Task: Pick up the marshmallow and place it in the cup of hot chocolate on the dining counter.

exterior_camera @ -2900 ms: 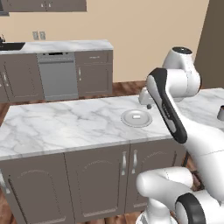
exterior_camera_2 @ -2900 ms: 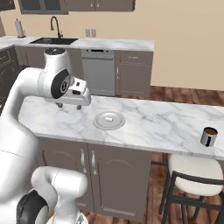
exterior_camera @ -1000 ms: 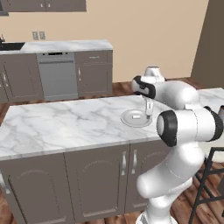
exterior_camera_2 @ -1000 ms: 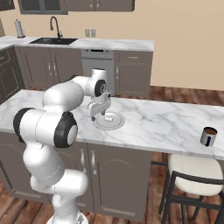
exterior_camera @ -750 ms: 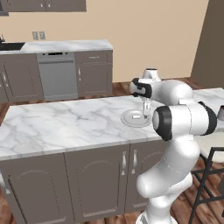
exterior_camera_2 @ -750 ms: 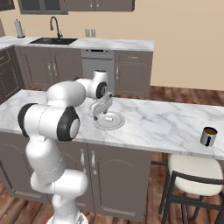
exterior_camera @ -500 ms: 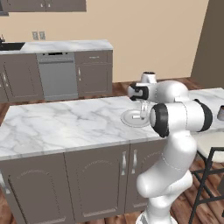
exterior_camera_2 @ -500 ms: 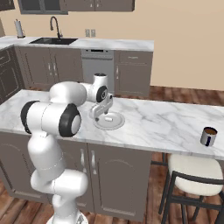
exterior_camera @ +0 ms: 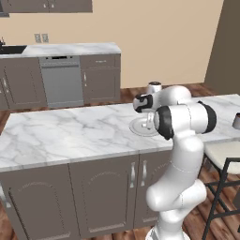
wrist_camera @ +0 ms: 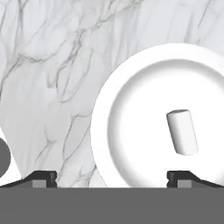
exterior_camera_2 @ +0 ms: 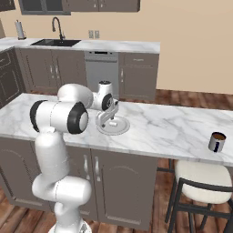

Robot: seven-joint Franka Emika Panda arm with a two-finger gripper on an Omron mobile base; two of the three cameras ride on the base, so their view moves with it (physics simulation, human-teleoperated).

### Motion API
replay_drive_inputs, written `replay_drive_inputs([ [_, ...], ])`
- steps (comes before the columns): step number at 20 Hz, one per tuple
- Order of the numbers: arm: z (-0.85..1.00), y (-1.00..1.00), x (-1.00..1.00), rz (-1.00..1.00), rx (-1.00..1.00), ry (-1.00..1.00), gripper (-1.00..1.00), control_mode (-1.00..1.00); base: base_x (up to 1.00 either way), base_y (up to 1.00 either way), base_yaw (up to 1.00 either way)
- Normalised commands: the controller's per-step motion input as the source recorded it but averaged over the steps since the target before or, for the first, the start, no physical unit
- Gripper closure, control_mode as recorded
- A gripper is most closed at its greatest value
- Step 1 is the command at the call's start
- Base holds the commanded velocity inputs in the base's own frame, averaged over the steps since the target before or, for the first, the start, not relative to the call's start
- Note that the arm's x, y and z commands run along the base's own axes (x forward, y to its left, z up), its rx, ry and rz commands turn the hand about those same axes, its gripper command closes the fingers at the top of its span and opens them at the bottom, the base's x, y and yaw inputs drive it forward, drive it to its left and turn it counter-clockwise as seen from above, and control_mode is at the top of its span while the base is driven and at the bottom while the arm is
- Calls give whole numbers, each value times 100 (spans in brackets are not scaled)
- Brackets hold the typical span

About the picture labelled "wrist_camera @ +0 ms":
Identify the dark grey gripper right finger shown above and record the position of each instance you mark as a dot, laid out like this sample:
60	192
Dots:
180	176

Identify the white round plate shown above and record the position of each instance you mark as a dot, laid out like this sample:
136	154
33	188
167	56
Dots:
137	122

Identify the white cylindrical marshmallow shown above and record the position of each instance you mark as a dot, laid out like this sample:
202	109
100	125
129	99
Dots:
182	132

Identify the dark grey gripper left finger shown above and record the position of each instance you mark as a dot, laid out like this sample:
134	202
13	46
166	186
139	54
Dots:
43	176

